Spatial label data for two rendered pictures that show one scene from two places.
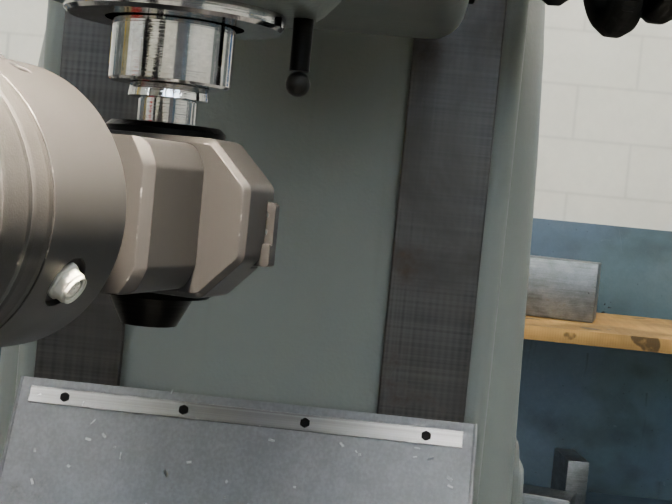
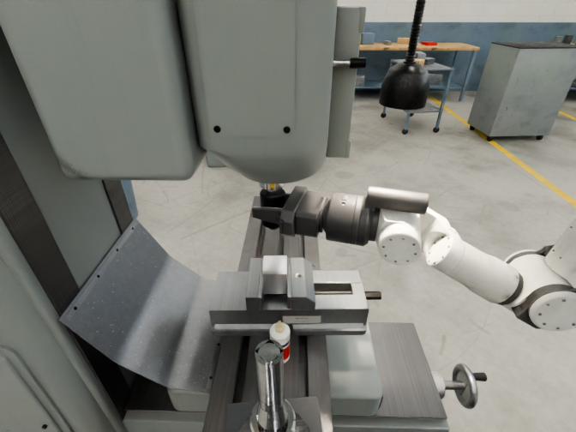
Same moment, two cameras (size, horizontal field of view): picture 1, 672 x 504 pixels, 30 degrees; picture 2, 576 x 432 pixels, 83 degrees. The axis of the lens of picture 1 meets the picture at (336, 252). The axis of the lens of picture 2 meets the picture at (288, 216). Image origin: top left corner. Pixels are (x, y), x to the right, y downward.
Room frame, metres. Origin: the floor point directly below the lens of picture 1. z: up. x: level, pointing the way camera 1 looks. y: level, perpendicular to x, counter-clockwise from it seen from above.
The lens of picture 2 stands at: (0.48, 0.59, 1.56)
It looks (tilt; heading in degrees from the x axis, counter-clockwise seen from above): 34 degrees down; 268
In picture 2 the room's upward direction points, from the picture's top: straight up
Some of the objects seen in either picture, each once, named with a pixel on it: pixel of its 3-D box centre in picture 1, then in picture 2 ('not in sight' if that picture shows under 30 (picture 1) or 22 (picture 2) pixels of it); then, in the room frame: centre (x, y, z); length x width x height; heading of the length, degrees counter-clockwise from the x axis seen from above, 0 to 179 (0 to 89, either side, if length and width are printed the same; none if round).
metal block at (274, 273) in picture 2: not in sight; (275, 274); (0.49, 0.06, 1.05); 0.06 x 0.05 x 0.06; 89
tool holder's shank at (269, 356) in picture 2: not in sight; (271, 388); (0.49, 0.43, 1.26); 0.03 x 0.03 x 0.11
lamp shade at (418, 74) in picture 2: not in sight; (405, 83); (0.28, 0.06, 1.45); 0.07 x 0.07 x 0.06
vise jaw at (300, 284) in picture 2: not in sight; (300, 282); (0.44, 0.06, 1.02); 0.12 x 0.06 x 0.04; 89
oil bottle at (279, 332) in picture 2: not in sight; (279, 339); (0.48, 0.19, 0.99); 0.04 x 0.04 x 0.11
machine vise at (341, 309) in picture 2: not in sight; (288, 293); (0.46, 0.06, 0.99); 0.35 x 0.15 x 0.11; 179
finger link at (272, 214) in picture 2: not in sight; (267, 215); (0.50, 0.10, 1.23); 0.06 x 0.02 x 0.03; 162
